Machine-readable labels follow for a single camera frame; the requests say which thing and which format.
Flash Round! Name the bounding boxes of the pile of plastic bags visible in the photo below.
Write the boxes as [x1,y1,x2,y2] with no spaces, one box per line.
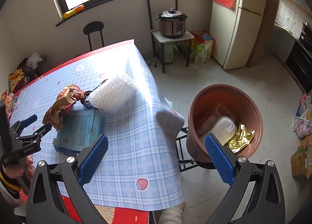
[293,93,311,140]

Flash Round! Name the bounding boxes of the blue plaid tablecloth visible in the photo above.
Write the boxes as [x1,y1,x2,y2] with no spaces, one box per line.
[10,40,184,211]

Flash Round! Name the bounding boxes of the cardboard box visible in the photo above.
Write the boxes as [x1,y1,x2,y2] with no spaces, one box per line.
[290,135,311,179]

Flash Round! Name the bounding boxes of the blue paper box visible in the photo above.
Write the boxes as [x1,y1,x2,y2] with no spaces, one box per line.
[53,109,103,156]

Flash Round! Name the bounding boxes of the brown plastic trash bucket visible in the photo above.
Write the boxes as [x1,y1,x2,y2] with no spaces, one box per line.
[186,84,263,170]

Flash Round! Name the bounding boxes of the cream white refrigerator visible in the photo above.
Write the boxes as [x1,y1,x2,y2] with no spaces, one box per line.
[209,0,266,70]

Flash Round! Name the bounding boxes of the black chair with clutter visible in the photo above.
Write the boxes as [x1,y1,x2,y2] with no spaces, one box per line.
[8,53,49,93]

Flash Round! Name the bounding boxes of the yellow orange item on sill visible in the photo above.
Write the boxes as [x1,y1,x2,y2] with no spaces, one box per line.
[62,4,85,20]

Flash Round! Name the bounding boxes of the black kitchen stove oven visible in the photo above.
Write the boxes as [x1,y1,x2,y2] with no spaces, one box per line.
[285,23,312,94]

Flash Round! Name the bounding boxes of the black power cable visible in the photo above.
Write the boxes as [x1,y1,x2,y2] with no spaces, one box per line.
[145,31,161,69]

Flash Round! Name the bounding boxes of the gold foil wrapper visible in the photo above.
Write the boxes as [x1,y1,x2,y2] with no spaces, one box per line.
[225,124,255,153]

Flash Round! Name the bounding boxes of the person's left hand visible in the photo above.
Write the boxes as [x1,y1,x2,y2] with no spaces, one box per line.
[3,155,34,179]

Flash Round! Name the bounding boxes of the silver electric pressure cooker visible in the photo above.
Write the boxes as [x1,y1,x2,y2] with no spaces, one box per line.
[156,8,187,38]

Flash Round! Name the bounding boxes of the small white side table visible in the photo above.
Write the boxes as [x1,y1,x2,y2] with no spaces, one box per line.
[151,30,195,73]

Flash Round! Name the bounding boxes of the black round-back chair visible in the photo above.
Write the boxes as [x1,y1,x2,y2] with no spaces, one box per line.
[83,21,105,51]

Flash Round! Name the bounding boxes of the green electric kettle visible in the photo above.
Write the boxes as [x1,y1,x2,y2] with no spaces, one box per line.
[164,43,178,64]

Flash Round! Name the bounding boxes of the white sleeve left forearm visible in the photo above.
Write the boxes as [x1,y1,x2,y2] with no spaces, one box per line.
[1,166,22,210]

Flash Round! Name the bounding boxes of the clear plastic food container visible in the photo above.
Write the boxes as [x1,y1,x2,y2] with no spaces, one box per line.
[196,103,237,138]

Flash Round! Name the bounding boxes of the colourful shopping bags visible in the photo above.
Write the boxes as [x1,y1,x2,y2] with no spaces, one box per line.
[177,31,215,66]

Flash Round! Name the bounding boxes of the white foam net sleeve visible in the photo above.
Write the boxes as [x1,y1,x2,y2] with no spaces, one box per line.
[88,73,136,112]

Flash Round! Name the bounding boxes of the crumpled brown red wrapper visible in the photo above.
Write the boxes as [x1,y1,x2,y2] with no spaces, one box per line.
[42,84,86,131]

